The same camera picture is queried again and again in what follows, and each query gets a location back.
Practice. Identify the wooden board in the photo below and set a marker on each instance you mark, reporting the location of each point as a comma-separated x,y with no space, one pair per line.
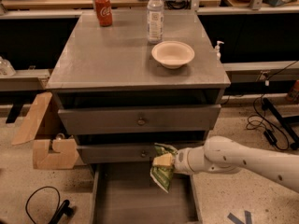
30,125

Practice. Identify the grey top drawer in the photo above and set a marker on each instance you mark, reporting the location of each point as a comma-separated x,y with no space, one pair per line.
140,119

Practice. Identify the white bowl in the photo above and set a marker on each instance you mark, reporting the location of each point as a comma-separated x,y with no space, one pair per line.
172,54

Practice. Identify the grey drawer cabinet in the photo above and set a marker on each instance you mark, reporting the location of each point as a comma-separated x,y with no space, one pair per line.
113,67

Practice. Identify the green jalapeno chip bag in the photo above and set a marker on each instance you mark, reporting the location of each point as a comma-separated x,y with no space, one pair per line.
162,176

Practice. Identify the orange bottle far right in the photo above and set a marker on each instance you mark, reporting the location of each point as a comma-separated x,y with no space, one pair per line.
293,94

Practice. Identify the grey bottom drawer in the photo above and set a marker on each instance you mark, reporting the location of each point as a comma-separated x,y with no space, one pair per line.
124,193

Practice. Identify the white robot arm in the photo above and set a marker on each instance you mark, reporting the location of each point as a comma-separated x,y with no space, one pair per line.
223,155

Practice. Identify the black stand leg right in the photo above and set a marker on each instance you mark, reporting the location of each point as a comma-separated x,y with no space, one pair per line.
285,122

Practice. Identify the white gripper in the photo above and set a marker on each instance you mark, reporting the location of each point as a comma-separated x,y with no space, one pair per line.
181,160

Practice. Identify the hand sanitizer pump bottle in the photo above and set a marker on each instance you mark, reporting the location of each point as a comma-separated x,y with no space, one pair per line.
218,49

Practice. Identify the clear plastic water bottle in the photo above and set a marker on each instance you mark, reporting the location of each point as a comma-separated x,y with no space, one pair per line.
155,21

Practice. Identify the red soda can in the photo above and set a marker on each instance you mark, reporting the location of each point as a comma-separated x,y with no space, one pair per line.
103,12

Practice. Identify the wooden notched block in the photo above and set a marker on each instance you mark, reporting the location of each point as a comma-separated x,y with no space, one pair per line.
57,154

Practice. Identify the clear plastic item left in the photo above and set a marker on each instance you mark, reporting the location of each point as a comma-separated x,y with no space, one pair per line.
6,69

